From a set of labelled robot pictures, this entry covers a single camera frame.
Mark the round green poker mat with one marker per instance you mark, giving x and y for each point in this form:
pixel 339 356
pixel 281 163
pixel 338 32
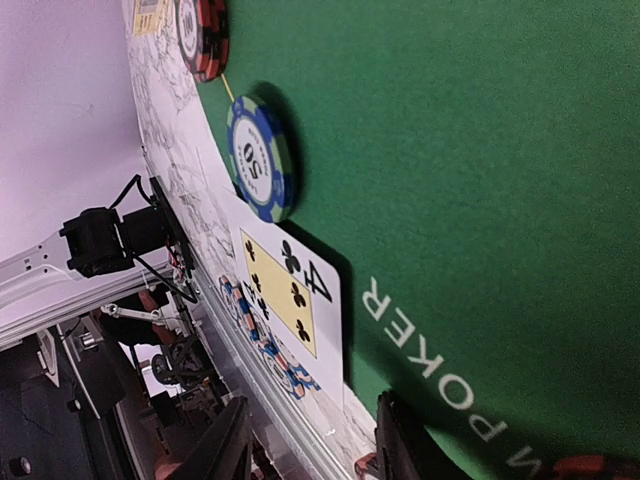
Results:
pixel 471 168

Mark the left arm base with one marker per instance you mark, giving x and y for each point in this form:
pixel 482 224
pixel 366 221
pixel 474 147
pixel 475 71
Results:
pixel 101 241

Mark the brown chip stack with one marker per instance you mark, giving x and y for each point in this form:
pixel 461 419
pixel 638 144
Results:
pixel 367 467

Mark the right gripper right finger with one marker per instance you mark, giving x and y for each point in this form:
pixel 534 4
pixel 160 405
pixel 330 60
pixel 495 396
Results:
pixel 404 448

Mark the front aluminium rail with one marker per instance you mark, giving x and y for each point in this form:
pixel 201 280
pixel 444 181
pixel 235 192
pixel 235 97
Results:
pixel 305 438

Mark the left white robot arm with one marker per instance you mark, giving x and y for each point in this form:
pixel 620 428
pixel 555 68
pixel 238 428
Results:
pixel 38 290

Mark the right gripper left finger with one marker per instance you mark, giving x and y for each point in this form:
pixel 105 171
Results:
pixel 224 451

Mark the scattered blue ten chip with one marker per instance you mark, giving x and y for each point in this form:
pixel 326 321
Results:
pixel 287 372

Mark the teal chip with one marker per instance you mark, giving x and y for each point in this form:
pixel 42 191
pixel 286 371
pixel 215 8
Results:
pixel 261 164

